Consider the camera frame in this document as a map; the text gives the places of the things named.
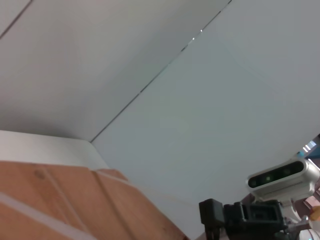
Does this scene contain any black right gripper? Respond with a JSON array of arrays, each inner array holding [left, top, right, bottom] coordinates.
[[199, 198, 288, 240]]

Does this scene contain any brown cardboard box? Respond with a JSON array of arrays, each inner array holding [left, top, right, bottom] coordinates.
[[0, 159, 208, 240]]

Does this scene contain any white plastic packing strap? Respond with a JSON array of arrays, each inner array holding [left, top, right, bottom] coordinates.
[[0, 193, 97, 240]]

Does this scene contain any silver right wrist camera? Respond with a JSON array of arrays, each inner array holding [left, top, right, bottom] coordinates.
[[246, 158, 320, 226]]

